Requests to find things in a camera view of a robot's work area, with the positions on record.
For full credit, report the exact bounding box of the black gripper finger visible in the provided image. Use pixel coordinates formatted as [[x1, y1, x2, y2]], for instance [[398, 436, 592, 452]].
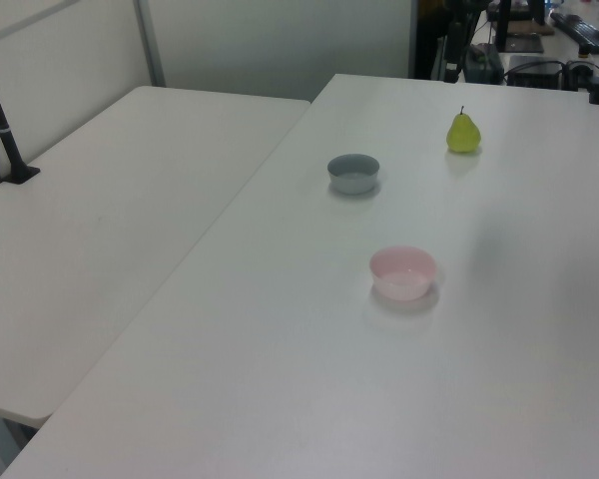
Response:
[[443, 21, 463, 84], [460, 14, 481, 69]]

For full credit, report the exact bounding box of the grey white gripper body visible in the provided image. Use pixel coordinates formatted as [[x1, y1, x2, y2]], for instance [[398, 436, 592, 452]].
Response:
[[443, 0, 481, 25]]

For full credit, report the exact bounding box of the green yellow pear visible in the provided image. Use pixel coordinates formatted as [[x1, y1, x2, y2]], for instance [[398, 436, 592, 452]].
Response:
[[445, 105, 482, 156]]

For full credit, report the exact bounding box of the grey plastic bowl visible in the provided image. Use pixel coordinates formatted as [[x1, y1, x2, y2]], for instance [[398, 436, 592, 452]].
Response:
[[326, 153, 381, 196]]

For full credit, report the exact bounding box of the pink plastic bowl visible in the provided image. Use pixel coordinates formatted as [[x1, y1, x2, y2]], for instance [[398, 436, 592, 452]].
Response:
[[368, 244, 438, 302]]

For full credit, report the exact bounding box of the green black tool case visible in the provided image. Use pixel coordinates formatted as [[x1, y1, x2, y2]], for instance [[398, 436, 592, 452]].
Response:
[[464, 42, 506, 85]]

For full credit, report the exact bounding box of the black flat board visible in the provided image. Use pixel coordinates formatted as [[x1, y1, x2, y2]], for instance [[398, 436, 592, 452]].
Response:
[[501, 32, 546, 55]]

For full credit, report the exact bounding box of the brown flat board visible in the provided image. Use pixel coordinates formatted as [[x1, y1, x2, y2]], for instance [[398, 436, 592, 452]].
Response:
[[506, 18, 556, 37]]

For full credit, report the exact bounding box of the black equipment box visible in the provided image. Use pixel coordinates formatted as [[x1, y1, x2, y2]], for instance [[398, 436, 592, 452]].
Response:
[[506, 58, 566, 90]]

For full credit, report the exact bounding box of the black keyboard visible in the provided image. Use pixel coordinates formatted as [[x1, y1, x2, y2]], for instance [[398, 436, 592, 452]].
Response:
[[549, 11, 599, 52]]

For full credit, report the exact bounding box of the grey metal partition post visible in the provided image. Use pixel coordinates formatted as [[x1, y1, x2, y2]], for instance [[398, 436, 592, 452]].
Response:
[[131, 0, 169, 89]]

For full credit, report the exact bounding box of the black camera stand pole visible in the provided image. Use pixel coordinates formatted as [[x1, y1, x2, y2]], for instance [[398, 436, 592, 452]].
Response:
[[0, 43, 42, 187]]

